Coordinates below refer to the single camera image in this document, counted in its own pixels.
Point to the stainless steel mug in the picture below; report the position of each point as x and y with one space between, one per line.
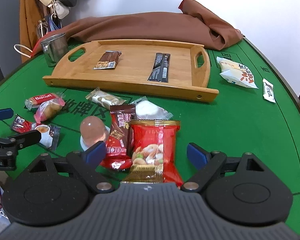
54 48

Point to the pink jelly cup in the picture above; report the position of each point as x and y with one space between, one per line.
93 130

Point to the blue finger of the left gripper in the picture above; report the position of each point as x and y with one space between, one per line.
26 139
6 113

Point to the beige cracker packet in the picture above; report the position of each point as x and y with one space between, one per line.
104 99

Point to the white red pastry packet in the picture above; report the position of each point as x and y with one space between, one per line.
236 73

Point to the white small handbag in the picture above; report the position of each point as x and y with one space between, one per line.
59 9

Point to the black sachet on tray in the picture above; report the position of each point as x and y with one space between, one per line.
160 68

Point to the brown chocolate bar on tray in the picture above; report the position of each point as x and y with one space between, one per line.
108 60

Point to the red nut snack packet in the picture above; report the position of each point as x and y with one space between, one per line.
153 152

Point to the white translucent candy packet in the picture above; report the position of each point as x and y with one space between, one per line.
146 110

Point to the wooden serving tray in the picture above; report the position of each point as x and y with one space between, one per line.
188 72

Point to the small white sachet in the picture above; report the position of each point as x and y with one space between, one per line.
268 91

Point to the brown cloth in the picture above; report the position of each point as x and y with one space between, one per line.
194 24

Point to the red brown chocolate bar packet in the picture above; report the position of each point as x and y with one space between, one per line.
118 143

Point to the red Biscoff biscuit packet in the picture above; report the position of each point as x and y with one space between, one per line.
36 101

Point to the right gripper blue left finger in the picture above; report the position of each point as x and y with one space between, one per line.
83 166

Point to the pink cake packet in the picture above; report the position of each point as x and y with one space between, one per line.
48 109

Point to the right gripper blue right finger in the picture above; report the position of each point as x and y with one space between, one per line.
208 165

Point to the orange brown hanging coat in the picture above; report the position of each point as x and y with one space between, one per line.
30 13

